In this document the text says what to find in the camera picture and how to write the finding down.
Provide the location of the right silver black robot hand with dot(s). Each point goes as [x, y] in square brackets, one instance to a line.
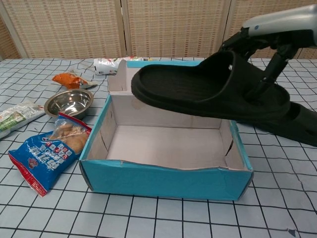
[280, 22]

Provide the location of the black rubber slipper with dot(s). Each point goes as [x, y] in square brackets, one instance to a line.
[178, 84]
[302, 126]

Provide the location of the blue cardboard shoe box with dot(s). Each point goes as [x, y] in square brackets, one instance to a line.
[161, 178]

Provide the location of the white bottle with yellow cap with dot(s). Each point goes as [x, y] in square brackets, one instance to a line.
[105, 65]

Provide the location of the bamboo folding screen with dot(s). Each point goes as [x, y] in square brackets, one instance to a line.
[74, 27]

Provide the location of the orange snack bag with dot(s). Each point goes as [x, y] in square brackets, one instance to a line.
[68, 79]

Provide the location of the stainless steel bowl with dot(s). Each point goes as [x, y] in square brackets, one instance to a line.
[69, 102]

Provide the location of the blue snack bag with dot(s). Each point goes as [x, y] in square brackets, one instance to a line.
[47, 156]

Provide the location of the white green paper package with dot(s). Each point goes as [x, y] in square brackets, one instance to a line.
[17, 116]

